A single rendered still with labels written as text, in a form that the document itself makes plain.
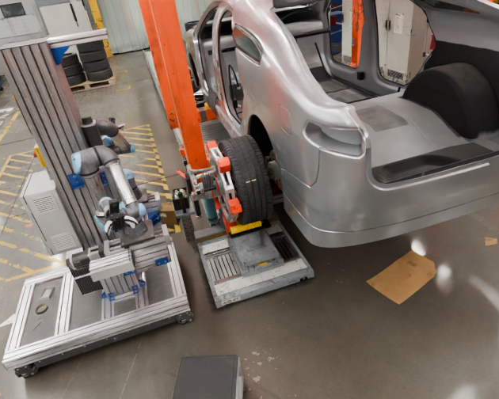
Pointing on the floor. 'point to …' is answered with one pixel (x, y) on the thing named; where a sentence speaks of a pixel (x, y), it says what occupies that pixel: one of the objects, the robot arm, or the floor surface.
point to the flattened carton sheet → (404, 277)
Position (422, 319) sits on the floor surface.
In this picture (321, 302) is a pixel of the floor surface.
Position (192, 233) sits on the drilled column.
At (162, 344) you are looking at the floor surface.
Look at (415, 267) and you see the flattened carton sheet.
